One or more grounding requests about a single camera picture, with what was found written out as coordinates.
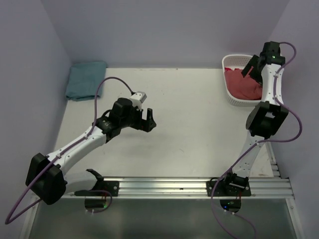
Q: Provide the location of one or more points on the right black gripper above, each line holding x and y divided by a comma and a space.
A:
249, 64

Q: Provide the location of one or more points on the aluminium frame rail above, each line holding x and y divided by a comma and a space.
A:
268, 188

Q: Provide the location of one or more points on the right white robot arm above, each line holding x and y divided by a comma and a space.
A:
264, 120

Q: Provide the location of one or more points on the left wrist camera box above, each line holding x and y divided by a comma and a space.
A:
137, 99

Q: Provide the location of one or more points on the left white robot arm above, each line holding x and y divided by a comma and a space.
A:
48, 174

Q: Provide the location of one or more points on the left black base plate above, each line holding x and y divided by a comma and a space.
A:
110, 186

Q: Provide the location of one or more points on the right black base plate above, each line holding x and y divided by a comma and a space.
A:
223, 190

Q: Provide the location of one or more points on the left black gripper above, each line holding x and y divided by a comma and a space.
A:
145, 125

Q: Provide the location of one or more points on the salmon red t shirt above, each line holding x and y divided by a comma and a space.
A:
243, 88

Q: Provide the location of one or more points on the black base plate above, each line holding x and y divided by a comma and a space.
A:
223, 190
110, 186

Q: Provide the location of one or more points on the white plastic laundry basket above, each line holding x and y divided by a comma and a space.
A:
237, 61

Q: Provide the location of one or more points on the folded teal t shirt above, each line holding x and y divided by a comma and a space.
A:
84, 80

